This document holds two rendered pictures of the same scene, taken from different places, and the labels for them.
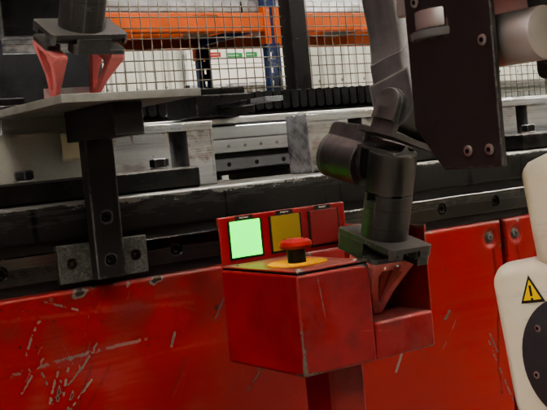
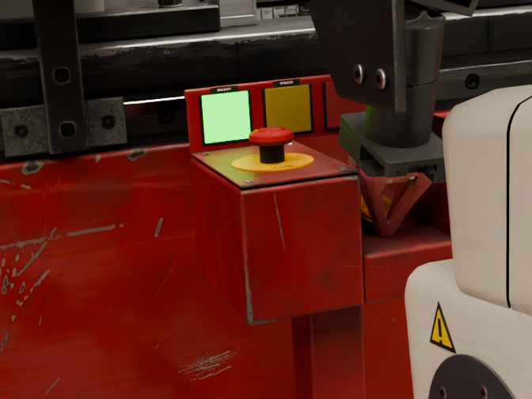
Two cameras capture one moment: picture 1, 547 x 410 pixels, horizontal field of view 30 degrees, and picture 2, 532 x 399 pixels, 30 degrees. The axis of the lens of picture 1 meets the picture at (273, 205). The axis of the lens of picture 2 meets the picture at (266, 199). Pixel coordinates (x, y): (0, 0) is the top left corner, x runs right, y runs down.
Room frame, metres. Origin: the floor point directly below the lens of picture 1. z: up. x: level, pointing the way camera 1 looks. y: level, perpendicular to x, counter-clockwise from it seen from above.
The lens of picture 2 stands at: (0.39, -0.26, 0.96)
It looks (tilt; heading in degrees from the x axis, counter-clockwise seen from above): 14 degrees down; 17
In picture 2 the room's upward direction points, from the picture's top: 4 degrees counter-clockwise
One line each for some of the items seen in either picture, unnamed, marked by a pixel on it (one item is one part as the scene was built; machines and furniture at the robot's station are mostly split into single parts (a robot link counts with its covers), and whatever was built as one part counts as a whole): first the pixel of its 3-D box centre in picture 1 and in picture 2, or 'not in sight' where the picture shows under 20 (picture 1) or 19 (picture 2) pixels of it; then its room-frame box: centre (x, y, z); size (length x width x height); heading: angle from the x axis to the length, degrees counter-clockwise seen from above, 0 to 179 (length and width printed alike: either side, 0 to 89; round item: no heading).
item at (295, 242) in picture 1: (296, 253); (271, 149); (1.21, -0.02, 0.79); 0.04 x 0.04 x 0.04
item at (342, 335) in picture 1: (325, 281); (319, 186); (1.25, -0.05, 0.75); 0.20 x 0.16 x 0.18; 125
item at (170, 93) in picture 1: (88, 105); not in sight; (1.30, 0.22, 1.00); 0.26 x 0.18 x 0.01; 34
